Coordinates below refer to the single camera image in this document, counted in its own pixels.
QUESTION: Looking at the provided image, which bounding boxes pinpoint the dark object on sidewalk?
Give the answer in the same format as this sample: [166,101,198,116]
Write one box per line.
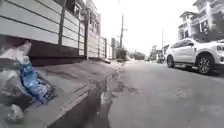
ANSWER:
[101,58,112,65]

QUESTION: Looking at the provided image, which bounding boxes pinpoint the green bush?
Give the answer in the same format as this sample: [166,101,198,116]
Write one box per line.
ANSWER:
[115,47,128,62]

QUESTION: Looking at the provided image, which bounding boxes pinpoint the distant trees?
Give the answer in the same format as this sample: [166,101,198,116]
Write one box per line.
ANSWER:
[129,50,147,61]

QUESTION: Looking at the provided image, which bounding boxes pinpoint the utility pole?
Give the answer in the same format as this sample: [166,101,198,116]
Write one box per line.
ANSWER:
[116,13,129,50]

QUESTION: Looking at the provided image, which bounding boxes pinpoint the concrete kerb with gutter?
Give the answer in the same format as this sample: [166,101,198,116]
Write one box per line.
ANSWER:
[46,63,125,128]

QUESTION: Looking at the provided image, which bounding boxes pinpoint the grey concrete sidewalk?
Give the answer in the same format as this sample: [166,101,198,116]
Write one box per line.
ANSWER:
[6,59,124,128]

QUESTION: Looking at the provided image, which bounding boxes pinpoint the parked vehicle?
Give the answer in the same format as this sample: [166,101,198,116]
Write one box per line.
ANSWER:
[155,49,168,65]

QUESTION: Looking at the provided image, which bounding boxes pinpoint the thin pole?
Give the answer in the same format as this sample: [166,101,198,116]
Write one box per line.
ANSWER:
[161,26,165,52]

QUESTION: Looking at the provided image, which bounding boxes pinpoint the grey asphalt road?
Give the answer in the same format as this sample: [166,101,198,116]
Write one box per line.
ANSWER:
[81,59,224,128]

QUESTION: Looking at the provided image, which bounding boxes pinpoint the white car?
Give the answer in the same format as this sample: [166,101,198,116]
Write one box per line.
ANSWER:
[165,37,224,76]

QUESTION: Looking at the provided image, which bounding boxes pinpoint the pile of rubbish bags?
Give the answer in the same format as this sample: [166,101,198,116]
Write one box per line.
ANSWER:
[0,40,56,125]

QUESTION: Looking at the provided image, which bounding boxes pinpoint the multi-storey building with balconies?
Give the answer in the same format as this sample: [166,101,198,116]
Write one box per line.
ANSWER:
[177,0,224,43]

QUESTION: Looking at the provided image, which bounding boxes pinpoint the building behind slatted wall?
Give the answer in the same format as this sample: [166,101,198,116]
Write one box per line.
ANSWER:
[65,0,102,34]

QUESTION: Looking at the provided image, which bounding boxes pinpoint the white slatted boundary wall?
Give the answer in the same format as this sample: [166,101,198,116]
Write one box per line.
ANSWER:
[0,0,114,67]

